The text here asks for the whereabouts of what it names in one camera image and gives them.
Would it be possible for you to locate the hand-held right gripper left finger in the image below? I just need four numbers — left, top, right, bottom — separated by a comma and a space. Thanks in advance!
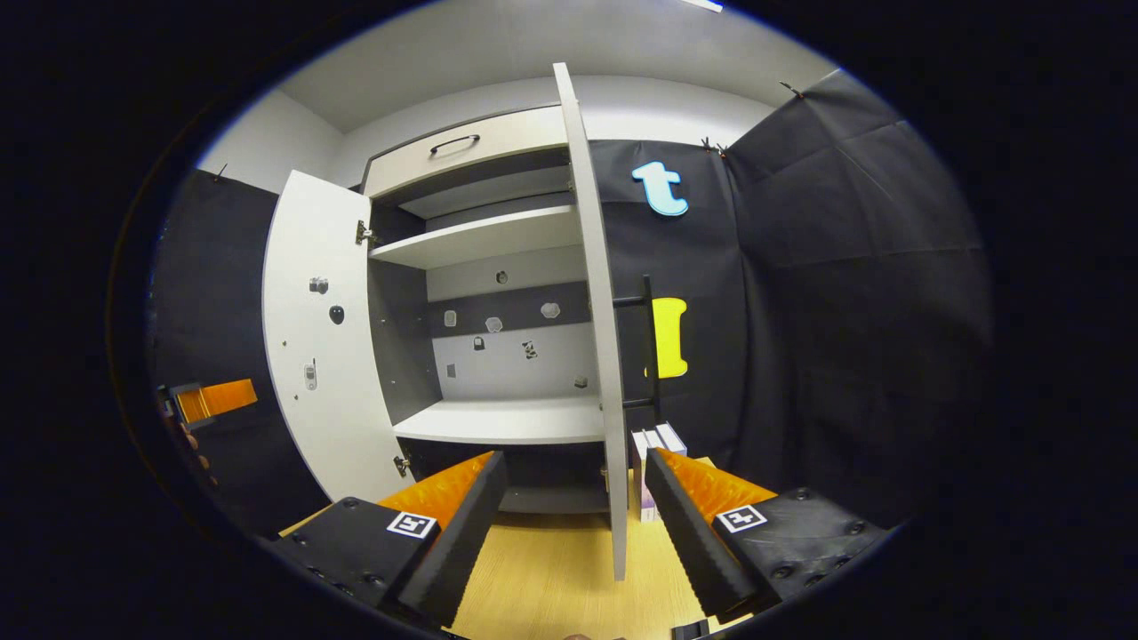
267, 449, 509, 629

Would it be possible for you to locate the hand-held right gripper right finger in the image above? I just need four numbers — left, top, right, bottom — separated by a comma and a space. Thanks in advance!
644, 447, 890, 625

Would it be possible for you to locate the beige cabinet door camera sticker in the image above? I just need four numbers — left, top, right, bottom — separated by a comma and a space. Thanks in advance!
261, 169, 412, 505

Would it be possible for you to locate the beige double-door shoe cabinet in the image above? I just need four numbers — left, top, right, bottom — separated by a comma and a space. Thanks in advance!
360, 105, 623, 516

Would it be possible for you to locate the beige cabinet door black-cat sticker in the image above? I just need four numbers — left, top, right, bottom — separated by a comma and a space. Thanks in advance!
552, 60, 629, 583

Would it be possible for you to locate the white cabinet shelf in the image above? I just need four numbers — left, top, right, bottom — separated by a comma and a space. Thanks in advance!
392, 396, 607, 446
368, 205, 583, 271

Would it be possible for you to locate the beige cabinet drawer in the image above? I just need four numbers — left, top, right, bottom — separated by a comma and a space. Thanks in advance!
363, 107, 570, 199

